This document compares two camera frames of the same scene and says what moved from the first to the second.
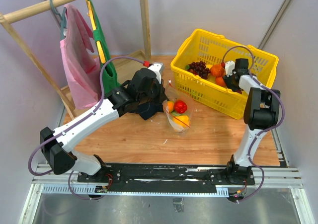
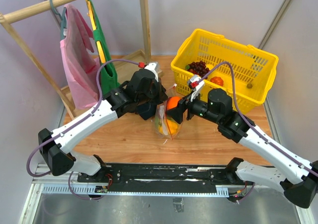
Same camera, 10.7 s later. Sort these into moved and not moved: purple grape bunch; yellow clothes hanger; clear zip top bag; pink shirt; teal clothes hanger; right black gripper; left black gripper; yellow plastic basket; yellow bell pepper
Moved: yellow bell pepper; right black gripper; clear zip top bag
Not moved: yellow clothes hanger; teal clothes hanger; purple grape bunch; pink shirt; yellow plastic basket; left black gripper
